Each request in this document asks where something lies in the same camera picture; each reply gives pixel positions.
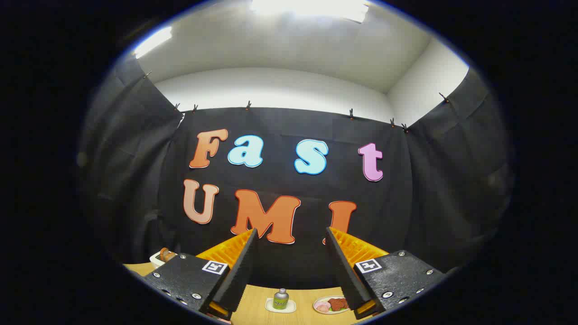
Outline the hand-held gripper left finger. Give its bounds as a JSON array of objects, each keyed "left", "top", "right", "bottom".
[{"left": 131, "top": 228, "right": 259, "bottom": 322}]

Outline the row of small backdrop clips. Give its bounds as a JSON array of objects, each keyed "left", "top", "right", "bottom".
[{"left": 144, "top": 70, "right": 450, "bottom": 134}]

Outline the white toaster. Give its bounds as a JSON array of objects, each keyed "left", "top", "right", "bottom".
[{"left": 150, "top": 249, "right": 177, "bottom": 268}]

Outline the white oval plate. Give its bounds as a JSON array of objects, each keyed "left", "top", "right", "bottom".
[{"left": 313, "top": 295, "right": 350, "bottom": 315}]

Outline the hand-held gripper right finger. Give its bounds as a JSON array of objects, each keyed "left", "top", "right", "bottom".
[{"left": 324, "top": 227, "right": 452, "bottom": 321}]

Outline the white square coaster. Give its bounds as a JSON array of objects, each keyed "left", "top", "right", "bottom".
[{"left": 265, "top": 298, "right": 297, "bottom": 314}]

